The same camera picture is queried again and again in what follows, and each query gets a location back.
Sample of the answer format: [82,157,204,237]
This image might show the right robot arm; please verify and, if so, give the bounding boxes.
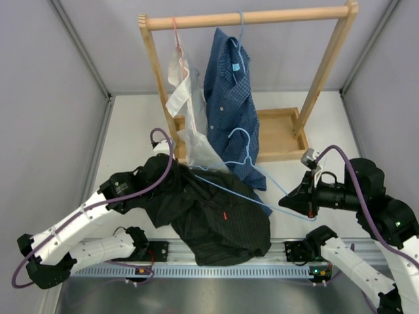
[279,156,418,313]

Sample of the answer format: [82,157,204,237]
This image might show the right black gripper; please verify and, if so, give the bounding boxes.
[279,169,363,218]

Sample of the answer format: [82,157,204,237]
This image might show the white shirt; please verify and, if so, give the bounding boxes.
[166,47,229,173]

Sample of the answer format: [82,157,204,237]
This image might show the light blue hanger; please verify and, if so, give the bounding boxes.
[189,128,316,222]

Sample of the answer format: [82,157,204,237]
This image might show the slotted grey cable duct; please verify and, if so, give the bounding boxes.
[73,263,329,279]

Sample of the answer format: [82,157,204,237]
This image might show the blue hanger with shirt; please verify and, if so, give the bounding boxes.
[232,11,246,84]

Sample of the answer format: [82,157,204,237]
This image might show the blue checked shirt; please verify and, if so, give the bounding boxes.
[202,27,274,215]

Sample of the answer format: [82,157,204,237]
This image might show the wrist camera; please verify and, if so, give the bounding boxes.
[301,148,323,187]
[151,139,173,156]

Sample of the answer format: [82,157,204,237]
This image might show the aluminium mounting rail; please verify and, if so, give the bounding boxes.
[116,238,387,266]

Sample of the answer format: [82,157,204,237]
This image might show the pink wire hanger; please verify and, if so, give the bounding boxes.
[172,16,187,79]

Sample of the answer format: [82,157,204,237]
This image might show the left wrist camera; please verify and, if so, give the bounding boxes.
[151,139,173,156]

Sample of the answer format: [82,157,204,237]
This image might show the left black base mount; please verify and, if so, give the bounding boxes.
[140,241,169,262]

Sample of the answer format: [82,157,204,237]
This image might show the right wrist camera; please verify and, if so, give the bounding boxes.
[301,148,323,187]

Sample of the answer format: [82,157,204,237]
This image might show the wooden clothes rack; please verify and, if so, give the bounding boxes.
[138,1,359,162]

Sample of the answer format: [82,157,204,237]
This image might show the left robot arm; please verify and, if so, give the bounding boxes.
[17,154,187,289]

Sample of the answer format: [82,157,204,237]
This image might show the black striped shirt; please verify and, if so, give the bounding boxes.
[139,165,271,266]

